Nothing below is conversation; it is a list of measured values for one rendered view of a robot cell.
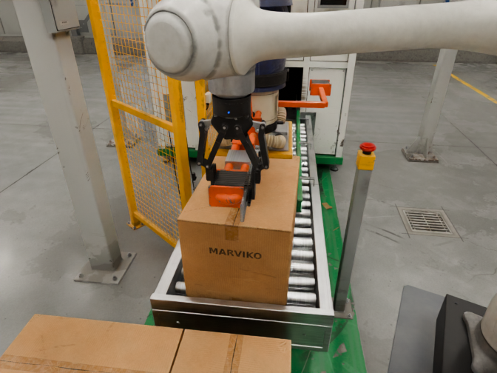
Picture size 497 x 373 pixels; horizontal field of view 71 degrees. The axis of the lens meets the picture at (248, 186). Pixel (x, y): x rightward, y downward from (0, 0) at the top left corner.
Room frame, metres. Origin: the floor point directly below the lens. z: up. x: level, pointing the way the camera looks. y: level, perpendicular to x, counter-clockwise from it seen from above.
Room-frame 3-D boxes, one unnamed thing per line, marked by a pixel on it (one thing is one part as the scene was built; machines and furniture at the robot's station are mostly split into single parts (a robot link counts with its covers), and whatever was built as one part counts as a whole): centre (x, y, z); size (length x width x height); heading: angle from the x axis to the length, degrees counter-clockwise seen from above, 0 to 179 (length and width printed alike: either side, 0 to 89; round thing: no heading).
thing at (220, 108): (0.67, 0.03, 1.43); 0.08 x 0.07 x 0.09; 83
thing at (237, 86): (0.67, 0.03, 1.50); 0.09 x 0.09 x 0.06
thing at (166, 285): (2.13, 0.22, 0.50); 2.31 x 0.05 x 0.19; 173
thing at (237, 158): (0.80, 0.02, 1.26); 0.07 x 0.07 x 0.04; 84
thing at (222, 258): (1.26, 0.00, 0.75); 0.60 x 0.40 x 0.40; 170
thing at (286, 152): (1.26, -0.12, 1.16); 0.34 x 0.10 x 0.05; 174
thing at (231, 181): (0.67, 0.04, 1.27); 0.08 x 0.07 x 0.05; 174
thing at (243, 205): (0.72, -0.02, 1.27); 0.31 x 0.03 x 0.05; 174
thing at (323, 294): (2.05, -0.43, 0.50); 2.31 x 0.05 x 0.19; 173
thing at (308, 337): (0.93, 0.03, 0.48); 0.70 x 0.03 x 0.15; 83
